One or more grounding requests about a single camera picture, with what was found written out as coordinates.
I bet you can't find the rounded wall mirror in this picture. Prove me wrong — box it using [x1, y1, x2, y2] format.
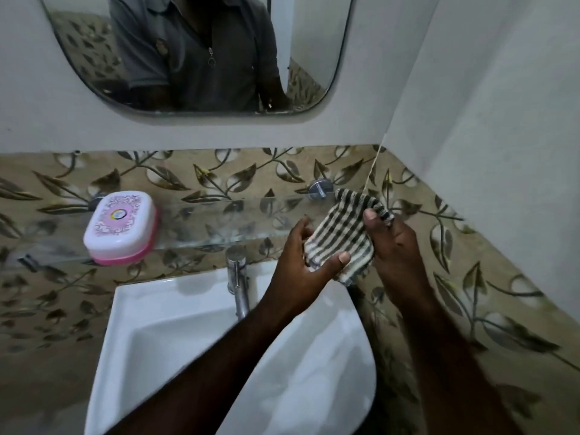
[38, 0, 356, 116]

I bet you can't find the chrome faucet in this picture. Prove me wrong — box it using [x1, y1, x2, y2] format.
[225, 245, 251, 321]

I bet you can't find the pink soap dish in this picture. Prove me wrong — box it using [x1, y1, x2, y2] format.
[88, 205, 161, 267]

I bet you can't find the person's left forearm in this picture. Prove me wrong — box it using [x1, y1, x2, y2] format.
[104, 294, 300, 435]

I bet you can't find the white soap dish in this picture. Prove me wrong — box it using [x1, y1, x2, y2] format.
[83, 190, 157, 260]

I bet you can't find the glass shelf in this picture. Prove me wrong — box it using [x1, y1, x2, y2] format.
[13, 194, 345, 268]

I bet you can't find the checkered cleaning cloth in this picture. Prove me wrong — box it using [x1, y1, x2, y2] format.
[302, 187, 396, 287]

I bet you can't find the person's right hand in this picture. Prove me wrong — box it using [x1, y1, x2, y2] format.
[362, 208, 436, 313]

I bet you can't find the person's left hand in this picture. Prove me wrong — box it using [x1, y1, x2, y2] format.
[260, 216, 352, 318]

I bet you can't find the white sink basin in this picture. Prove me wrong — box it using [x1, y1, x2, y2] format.
[83, 260, 378, 435]

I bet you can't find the person's right forearm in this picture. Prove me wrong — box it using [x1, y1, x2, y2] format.
[391, 289, 522, 435]

